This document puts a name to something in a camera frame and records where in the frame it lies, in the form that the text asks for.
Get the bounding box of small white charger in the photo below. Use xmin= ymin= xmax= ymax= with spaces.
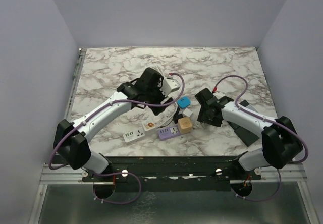
xmin=182 ymin=108 xmax=193 ymax=118

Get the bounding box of blue charger plug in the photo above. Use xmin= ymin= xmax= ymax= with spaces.
xmin=177 ymin=96 xmax=191 ymax=109

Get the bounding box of beige cube socket adapter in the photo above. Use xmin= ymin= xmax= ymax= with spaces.
xmin=177 ymin=117 xmax=193 ymax=134

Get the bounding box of white cube socket adapter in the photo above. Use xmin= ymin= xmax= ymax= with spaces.
xmin=142 ymin=120 xmax=156 ymax=133

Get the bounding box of white power strip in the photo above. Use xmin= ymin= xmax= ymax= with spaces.
xmin=123 ymin=128 xmax=145 ymax=143

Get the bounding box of purple power strip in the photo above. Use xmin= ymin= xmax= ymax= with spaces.
xmin=157 ymin=125 xmax=182 ymax=141

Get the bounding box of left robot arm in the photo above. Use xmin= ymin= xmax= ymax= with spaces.
xmin=53 ymin=68 xmax=166 ymax=181

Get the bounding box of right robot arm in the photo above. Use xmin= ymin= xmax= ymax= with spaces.
xmin=195 ymin=88 xmax=303 ymax=179

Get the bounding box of grey rectangular block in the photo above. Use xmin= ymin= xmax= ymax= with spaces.
xmin=246 ymin=104 xmax=258 ymax=113

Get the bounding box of black flat pad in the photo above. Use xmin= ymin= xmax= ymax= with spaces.
xmin=228 ymin=100 xmax=259 ymax=147

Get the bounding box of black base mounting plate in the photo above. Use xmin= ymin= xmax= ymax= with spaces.
xmin=51 ymin=154 xmax=262 ymax=193

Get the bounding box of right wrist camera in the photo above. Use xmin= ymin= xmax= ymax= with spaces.
xmin=214 ymin=89 xmax=226 ymax=98

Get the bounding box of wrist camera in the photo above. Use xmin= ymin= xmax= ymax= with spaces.
xmin=214 ymin=89 xmax=226 ymax=98
xmin=160 ymin=78 xmax=180 ymax=96

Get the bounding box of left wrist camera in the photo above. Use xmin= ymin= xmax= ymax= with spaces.
xmin=160 ymin=78 xmax=180 ymax=96

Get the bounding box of black charger with cable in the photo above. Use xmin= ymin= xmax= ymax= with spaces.
xmin=173 ymin=107 xmax=184 ymax=124

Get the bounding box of white power cord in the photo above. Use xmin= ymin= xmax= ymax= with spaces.
xmin=153 ymin=66 xmax=179 ymax=129

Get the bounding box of aluminium frame rail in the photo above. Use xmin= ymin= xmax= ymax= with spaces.
xmin=39 ymin=48 xmax=87 ymax=185

